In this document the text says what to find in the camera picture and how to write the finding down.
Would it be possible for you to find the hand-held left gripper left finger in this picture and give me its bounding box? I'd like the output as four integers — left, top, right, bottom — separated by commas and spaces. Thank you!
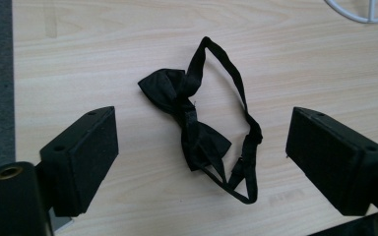
34, 105, 120, 218

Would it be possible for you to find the white wire stand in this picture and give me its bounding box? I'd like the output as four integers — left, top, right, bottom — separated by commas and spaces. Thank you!
323, 0, 378, 25

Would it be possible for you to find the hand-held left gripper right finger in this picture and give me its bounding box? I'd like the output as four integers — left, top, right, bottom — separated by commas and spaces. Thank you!
284, 106, 378, 217

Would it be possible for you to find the black bow tie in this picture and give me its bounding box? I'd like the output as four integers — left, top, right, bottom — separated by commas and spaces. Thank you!
137, 35, 264, 206

